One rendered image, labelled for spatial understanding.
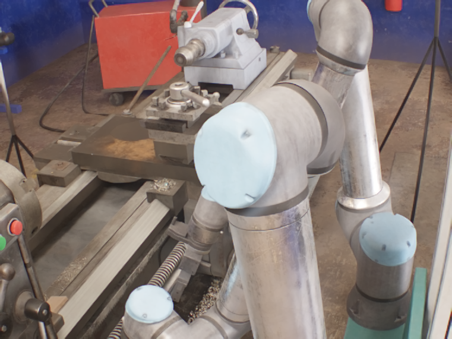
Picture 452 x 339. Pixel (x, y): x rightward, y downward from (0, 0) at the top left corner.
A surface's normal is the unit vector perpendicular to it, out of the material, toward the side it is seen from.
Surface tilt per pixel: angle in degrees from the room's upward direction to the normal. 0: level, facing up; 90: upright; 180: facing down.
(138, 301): 19
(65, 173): 0
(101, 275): 36
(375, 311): 70
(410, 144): 0
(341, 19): 45
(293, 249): 81
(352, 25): 52
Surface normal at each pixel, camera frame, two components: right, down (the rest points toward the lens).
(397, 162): -0.07, -0.87
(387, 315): -0.04, 0.15
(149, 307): 0.18, -0.73
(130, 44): -0.02, 0.48
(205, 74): -0.37, 0.47
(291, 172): 0.58, 0.21
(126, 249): 0.49, -0.64
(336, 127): 0.83, 0.18
